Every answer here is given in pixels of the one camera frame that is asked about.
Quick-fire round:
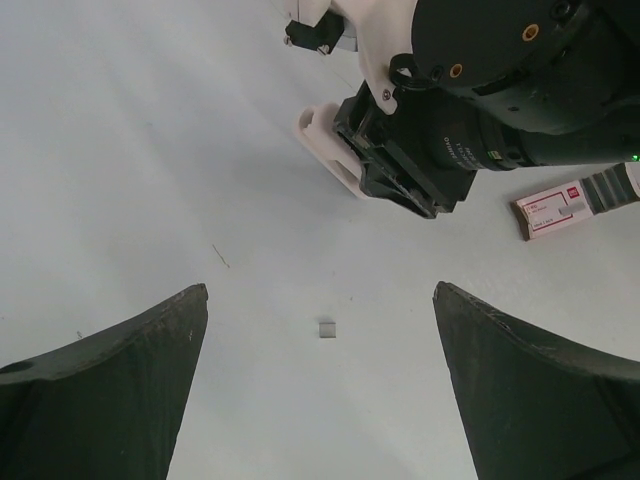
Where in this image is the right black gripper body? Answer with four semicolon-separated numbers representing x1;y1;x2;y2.
333;83;476;218

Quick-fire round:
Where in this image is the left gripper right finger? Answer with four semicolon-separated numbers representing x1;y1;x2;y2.
433;282;639;479

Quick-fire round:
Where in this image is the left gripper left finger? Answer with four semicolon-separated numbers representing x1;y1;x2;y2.
1;284;208;479

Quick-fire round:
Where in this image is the white stapler top cover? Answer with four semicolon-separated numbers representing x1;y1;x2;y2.
294;103;367;199

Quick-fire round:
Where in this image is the red white staple box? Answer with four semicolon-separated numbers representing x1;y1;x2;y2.
511;162;639;241

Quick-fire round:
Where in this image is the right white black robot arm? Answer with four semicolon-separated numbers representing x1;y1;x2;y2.
334;1;639;218

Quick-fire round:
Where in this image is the small staple strip left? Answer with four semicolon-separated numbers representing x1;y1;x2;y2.
318;322;337;339

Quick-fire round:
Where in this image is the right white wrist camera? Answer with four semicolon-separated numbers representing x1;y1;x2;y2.
283;0;417;115

